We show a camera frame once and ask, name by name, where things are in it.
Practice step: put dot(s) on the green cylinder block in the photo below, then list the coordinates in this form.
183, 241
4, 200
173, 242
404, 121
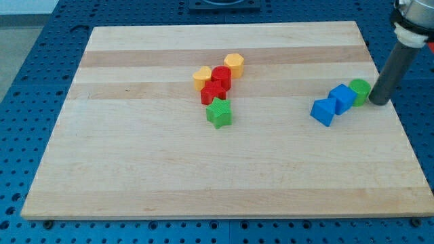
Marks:
362, 88

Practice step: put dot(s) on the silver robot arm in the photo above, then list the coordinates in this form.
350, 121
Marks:
412, 22

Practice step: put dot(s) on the green star block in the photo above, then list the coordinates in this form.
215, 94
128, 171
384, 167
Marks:
219, 113

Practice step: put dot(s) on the wooden board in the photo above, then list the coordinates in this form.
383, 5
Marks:
132, 141

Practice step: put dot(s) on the red star block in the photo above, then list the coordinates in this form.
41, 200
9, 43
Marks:
211, 90

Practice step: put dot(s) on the yellow heart block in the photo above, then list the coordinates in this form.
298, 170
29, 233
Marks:
201, 76

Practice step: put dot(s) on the red cylinder block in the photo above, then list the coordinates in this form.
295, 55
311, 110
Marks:
222, 74

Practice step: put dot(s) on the yellow hexagon block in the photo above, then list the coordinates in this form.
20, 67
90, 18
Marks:
235, 62

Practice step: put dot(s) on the blue triangle block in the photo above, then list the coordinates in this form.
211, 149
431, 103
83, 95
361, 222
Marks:
324, 110

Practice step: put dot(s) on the blue cube block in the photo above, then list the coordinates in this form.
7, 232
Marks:
344, 96

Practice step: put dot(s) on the black pusher rod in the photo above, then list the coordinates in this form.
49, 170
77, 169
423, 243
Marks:
396, 66

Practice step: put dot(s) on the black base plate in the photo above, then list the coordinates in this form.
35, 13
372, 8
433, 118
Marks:
202, 5

